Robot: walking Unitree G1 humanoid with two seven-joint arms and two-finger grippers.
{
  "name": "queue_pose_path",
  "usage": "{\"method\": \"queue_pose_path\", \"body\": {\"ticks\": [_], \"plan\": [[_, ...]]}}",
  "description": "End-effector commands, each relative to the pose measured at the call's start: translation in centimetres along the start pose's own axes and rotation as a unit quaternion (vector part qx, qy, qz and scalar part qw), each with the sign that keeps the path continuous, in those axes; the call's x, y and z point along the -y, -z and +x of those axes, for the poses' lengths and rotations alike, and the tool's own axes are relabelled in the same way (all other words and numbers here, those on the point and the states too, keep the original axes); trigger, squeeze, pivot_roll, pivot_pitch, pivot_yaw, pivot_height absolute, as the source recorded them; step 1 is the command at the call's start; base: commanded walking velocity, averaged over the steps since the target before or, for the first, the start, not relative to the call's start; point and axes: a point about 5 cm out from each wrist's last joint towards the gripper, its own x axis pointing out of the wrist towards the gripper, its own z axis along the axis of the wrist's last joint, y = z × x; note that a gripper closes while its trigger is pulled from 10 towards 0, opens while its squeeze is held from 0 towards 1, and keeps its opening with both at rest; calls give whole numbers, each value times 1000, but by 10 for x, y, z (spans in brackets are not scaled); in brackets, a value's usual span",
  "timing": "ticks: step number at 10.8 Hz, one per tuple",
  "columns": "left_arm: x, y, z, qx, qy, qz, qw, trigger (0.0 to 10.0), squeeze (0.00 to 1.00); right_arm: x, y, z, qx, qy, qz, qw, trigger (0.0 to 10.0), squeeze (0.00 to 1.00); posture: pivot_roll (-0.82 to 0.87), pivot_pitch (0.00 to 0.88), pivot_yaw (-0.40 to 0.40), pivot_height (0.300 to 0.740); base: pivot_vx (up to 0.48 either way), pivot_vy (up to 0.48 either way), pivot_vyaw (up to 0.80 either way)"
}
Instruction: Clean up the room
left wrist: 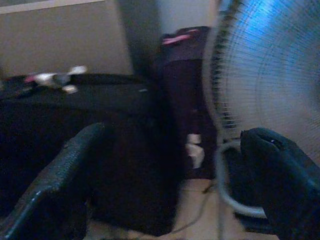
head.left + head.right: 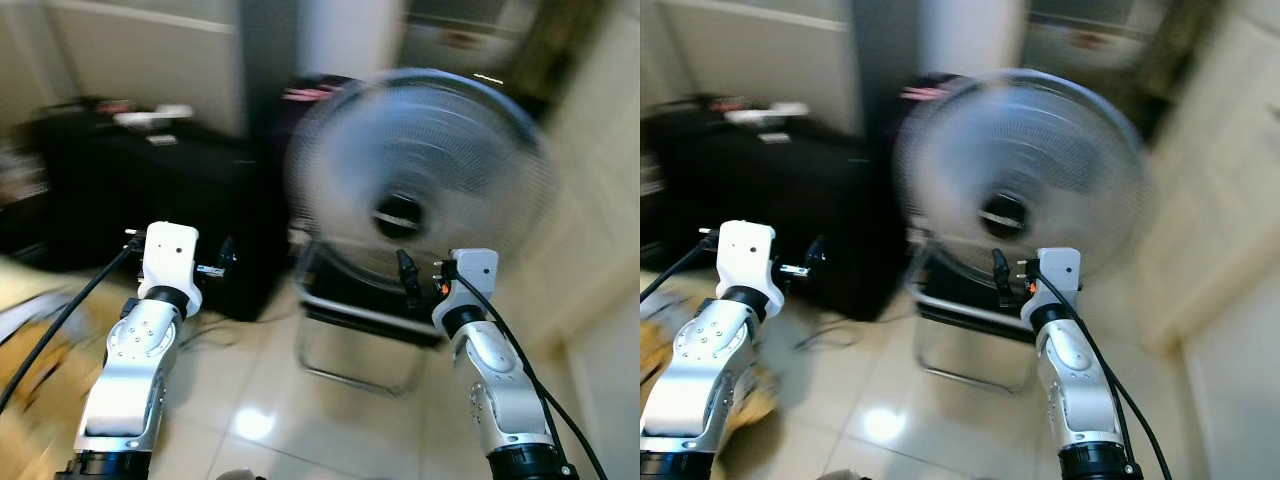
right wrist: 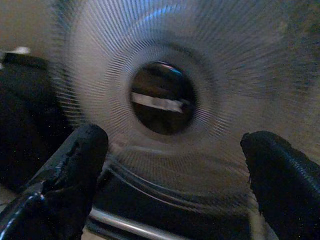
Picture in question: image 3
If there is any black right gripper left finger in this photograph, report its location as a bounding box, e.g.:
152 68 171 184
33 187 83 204
0 123 109 240

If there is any white luggage tag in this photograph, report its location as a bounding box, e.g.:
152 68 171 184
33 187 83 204
0 46 31 60

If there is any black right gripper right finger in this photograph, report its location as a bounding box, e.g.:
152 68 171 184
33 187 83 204
240 131 320 240

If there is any large black suitcase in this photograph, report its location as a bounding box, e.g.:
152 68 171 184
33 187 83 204
0 52 76 191

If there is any grey Milux electric fan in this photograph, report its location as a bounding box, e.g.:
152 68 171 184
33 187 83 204
49 0 320 208

